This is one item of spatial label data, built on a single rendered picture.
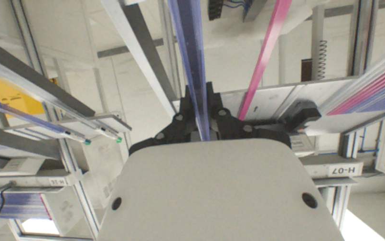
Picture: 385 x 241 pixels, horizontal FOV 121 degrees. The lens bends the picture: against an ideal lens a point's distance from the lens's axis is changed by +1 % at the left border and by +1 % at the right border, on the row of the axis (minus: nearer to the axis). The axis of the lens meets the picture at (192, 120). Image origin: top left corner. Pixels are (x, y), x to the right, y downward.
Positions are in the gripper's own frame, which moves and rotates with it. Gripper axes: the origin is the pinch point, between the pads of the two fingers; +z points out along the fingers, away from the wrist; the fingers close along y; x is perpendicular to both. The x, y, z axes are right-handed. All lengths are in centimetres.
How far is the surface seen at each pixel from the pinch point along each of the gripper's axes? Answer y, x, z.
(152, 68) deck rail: -8.0, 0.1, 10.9
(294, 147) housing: 34, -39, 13
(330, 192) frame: 48, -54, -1
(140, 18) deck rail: -8.0, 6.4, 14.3
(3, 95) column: -306, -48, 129
